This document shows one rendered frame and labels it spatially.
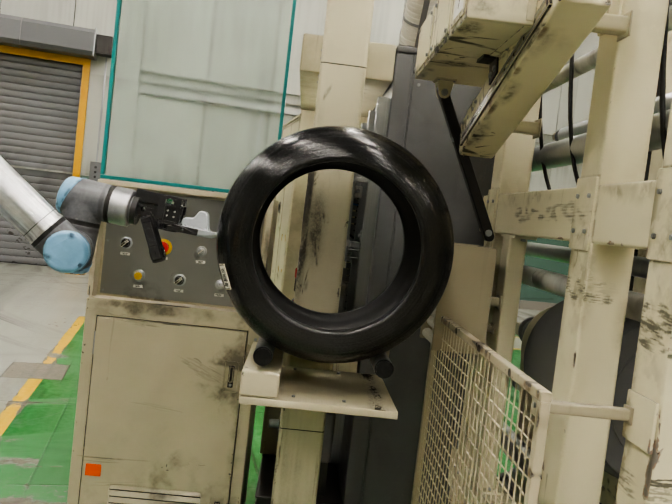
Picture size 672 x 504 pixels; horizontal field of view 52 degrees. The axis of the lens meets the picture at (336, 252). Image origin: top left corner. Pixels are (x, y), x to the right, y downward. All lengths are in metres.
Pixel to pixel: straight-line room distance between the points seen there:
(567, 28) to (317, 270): 0.94
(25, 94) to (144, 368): 9.11
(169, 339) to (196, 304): 0.14
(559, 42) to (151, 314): 1.45
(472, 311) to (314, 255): 0.46
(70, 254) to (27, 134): 9.58
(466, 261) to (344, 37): 0.70
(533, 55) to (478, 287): 0.72
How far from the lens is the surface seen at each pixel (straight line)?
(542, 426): 1.17
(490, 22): 1.41
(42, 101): 11.12
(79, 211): 1.69
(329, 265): 1.93
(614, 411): 1.23
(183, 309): 2.22
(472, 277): 1.92
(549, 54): 1.46
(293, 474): 2.06
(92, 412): 2.35
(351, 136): 1.57
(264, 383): 1.60
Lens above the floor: 1.24
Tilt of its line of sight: 3 degrees down
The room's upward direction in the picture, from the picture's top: 7 degrees clockwise
